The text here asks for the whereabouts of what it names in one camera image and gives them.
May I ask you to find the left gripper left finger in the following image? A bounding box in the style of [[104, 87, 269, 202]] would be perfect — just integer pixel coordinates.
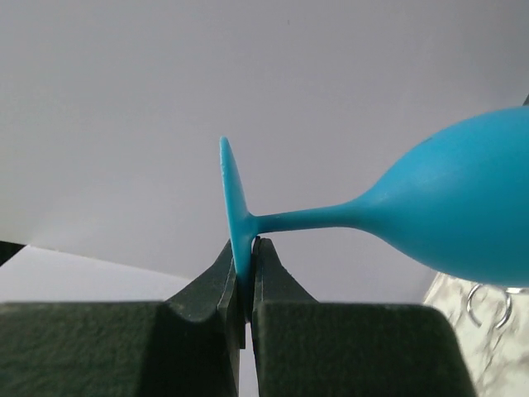
[[1, 245, 245, 396]]

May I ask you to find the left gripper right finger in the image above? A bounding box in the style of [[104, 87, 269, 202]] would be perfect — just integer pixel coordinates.
[[251, 238, 475, 396]]

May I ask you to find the blue plastic goblet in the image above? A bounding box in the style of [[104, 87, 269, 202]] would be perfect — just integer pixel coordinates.
[[219, 105, 528, 312]]

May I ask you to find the round ring chrome glass rack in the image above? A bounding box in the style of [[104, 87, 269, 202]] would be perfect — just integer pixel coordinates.
[[465, 284, 513, 330]]

